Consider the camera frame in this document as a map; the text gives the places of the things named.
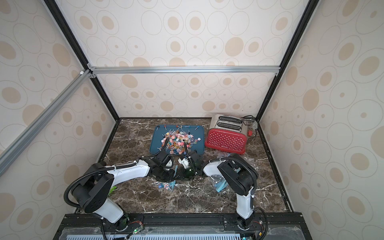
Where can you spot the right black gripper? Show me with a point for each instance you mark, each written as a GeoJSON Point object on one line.
{"type": "Point", "coordinates": [190, 169]}

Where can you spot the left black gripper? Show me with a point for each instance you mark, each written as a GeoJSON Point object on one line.
{"type": "Point", "coordinates": [170, 178]}

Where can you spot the candy ziploc bag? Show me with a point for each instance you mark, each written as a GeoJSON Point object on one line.
{"type": "Point", "coordinates": [167, 186]}
{"type": "Point", "coordinates": [219, 182]}

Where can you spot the candy ziploc bag front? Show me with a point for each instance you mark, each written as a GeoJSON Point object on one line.
{"type": "Point", "coordinates": [219, 182]}

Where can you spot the teal plastic tray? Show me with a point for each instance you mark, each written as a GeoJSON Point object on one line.
{"type": "Point", "coordinates": [177, 140]}

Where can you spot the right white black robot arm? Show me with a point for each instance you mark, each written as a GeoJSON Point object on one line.
{"type": "Point", "coordinates": [237, 172]}

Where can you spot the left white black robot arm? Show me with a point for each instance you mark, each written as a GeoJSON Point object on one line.
{"type": "Point", "coordinates": [91, 191]}

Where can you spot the poured candy pile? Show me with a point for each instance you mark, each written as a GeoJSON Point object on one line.
{"type": "Point", "coordinates": [178, 140]}

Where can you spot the red silver toaster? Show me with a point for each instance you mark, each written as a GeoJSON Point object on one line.
{"type": "Point", "coordinates": [227, 134]}

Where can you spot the green snack packet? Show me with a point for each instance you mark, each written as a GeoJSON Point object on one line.
{"type": "Point", "coordinates": [112, 190]}

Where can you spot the horizontal aluminium frame bar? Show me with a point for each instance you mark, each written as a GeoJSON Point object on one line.
{"type": "Point", "coordinates": [185, 70]}

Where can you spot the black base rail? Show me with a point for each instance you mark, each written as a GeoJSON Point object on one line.
{"type": "Point", "coordinates": [260, 226]}

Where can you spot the left slanted aluminium frame bar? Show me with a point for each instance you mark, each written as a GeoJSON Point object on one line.
{"type": "Point", "coordinates": [26, 137]}

